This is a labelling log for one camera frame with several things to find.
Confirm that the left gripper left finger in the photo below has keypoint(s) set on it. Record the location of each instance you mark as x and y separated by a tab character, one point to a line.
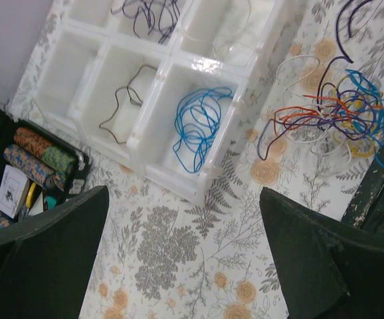
46	260

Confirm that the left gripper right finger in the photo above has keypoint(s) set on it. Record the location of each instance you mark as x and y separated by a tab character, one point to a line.
326	269

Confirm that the white compartment tray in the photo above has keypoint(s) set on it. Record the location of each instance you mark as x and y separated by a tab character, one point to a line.
159	85

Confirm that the white playing card deck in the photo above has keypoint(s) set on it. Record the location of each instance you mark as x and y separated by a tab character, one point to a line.
13	191

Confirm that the green poker chip stack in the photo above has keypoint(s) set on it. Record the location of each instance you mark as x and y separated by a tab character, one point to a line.
60	160

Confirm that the orange poker chip stack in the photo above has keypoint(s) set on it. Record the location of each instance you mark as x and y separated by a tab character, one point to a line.
32	142

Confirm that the black poker chip case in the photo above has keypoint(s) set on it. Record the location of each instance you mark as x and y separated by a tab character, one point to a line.
47	187

